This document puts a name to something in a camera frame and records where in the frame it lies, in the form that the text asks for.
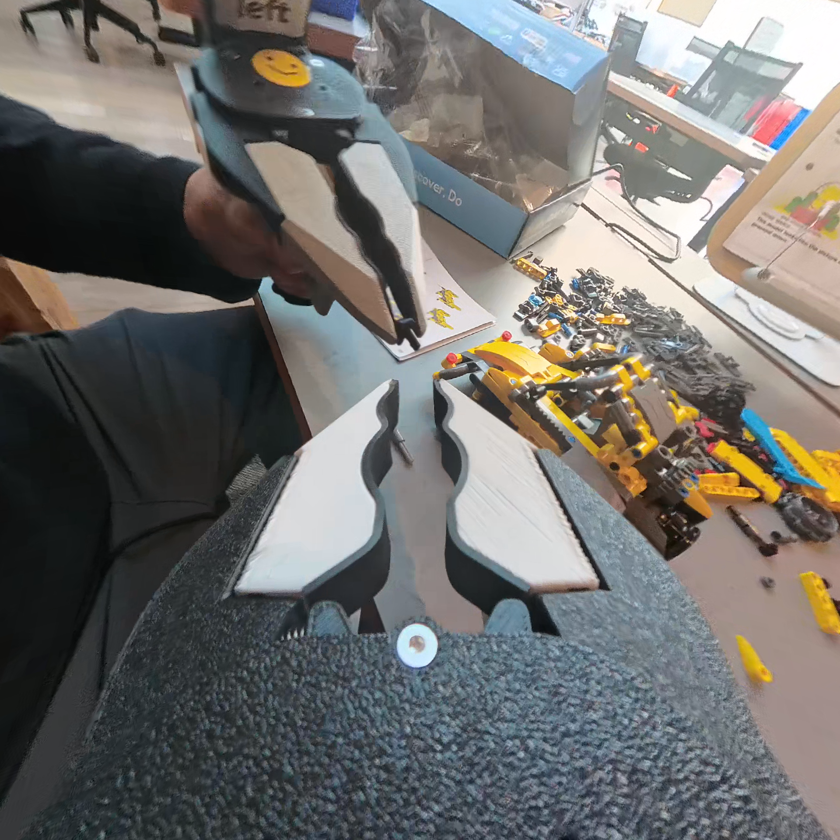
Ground blue curved toy panel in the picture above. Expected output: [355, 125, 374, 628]
[739, 410, 828, 493]

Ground clipboard with instruction sheet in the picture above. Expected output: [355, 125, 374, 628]
[707, 79, 840, 345]

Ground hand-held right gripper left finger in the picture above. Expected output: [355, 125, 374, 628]
[237, 381, 401, 615]

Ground wooden background table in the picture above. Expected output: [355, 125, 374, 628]
[604, 73, 778, 178]

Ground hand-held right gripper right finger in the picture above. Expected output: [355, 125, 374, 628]
[434, 381, 602, 611]

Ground blue cardboard box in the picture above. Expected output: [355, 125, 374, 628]
[348, 0, 611, 259]

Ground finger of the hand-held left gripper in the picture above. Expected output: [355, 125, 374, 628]
[245, 138, 401, 345]
[335, 138, 427, 336]

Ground grey desk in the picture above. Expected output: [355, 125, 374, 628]
[256, 171, 840, 828]

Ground crumpled clear plastic bags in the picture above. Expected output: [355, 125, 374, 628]
[361, 0, 578, 214]

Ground toy brick instruction booklet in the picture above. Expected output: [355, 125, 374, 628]
[381, 243, 497, 363]

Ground black toy tyre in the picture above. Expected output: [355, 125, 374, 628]
[775, 493, 838, 543]

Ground pile of loose toy bricks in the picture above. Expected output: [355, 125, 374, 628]
[510, 256, 840, 546]

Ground small yellow curved toy piece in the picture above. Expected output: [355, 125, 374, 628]
[735, 634, 775, 686]

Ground person's left forearm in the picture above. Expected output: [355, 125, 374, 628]
[0, 92, 257, 305]

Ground yellow toy brick vehicle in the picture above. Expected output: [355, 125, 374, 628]
[434, 331, 716, 563]

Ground short yellow toy beam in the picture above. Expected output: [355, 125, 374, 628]
[800, 571, 840, 637]

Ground black cable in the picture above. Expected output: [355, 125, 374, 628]
[578, 184, 683, 263]

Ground person's left hand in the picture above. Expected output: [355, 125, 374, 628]
[182, 164, 322, 305]

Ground black office chair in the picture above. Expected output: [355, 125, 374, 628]
[676, 40, 804, 132]
[20, 0, 168, 67]

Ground person's black clothing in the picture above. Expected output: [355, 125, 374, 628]
[0, 305, 309, 815]

